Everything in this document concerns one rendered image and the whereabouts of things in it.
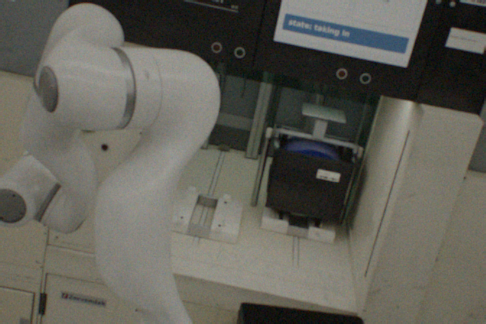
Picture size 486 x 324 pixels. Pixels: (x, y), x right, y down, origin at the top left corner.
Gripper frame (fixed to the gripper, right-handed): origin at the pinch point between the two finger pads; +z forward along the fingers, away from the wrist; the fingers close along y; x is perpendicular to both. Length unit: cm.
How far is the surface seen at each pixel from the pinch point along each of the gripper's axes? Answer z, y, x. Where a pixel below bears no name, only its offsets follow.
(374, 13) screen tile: 12, 56, 36
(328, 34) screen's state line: 12, 48, 30
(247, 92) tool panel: 102, 32, -12
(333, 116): 52, 57, 2
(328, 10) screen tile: 12, 47, 35
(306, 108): 54, 50, 2
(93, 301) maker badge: 12.1, 7.1, -45.7
